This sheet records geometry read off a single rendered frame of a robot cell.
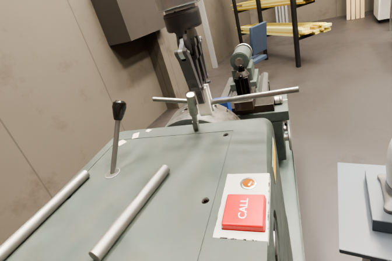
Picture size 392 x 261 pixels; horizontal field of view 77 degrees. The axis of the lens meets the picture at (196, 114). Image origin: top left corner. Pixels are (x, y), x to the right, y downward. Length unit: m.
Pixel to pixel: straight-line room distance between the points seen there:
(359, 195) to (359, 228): 0.15
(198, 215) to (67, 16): 3.03
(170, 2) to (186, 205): 0.36
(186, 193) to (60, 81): 2.69
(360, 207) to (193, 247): 0.82
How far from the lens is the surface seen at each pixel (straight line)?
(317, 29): 4.82
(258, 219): 0.38
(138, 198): 0.47
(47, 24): 3.12
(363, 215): 1.10
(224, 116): 0.81
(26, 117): 2.87
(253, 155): 0.51
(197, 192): 0.46
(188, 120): 0.78
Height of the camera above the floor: 1.56
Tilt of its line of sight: 24 degrees down
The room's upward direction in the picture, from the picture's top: 16 degrees counter-clockwise
